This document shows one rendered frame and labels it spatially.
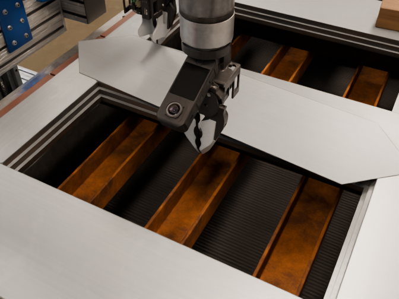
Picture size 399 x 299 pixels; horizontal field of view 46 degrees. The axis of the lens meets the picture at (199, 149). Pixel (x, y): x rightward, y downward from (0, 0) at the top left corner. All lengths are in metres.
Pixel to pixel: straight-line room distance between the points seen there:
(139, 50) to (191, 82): 0.41
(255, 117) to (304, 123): 0.09
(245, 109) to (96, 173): 0.35
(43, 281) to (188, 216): 0.35
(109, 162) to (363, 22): 0.68
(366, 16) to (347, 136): 0.46
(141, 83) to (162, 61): 0.09
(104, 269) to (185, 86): 0.27
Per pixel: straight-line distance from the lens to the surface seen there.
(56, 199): 0.76
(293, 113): 0.90
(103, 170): 1.02
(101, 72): 1.01
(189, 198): 0.95
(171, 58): 1.03
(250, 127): 0.85
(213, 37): 0.64
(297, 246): 0.90
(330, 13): 1.25
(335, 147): 0.84
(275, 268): 0.87
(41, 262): 0.70
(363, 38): 1.19
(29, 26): 1.42
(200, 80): 0.66
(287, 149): 0.82
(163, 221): 0.92
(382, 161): 0.84
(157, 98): 0.92
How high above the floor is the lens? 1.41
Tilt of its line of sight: 44 degrees down
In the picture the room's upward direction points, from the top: straight up
